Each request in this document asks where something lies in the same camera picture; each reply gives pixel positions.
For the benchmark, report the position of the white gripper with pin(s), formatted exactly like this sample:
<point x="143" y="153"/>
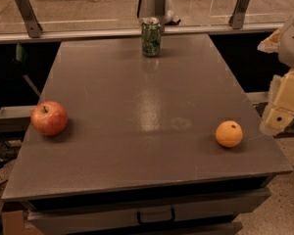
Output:
<point x="292" y="42"/>

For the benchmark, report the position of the red apple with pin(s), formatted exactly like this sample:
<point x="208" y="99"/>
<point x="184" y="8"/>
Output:
<point x="49" y="118"/>

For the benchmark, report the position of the orange fruit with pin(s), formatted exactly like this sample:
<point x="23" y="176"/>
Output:
<point x="229" y="134"/>

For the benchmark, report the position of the green soda can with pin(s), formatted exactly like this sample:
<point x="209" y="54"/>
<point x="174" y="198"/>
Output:
<point x="151" y="37"/>

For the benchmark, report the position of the right metal rail bracket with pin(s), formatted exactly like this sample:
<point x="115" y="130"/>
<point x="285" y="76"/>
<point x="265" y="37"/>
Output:
<point x="237" y="19"/>

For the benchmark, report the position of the metal rail bracket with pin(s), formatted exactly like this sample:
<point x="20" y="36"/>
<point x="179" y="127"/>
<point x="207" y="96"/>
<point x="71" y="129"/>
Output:
<point x="159" y="12"/>
<point x="237" y="19"/>
<point x="31" y="23"/>

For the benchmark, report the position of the middle metal rail bracket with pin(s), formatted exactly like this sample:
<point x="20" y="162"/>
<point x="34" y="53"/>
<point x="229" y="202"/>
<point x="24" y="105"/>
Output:
<point x="159" y="12"/>

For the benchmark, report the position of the horizontal metal rail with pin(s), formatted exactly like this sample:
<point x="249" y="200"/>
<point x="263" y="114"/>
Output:
<point x="133" y="32"/>

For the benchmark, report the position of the grey drawer with handle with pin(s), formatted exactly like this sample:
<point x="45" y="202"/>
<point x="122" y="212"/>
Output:
<point x="213" y="214"/>

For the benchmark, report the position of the left metal rail bracket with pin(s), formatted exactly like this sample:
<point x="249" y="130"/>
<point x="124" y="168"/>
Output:
<point x="31" y="23"/>

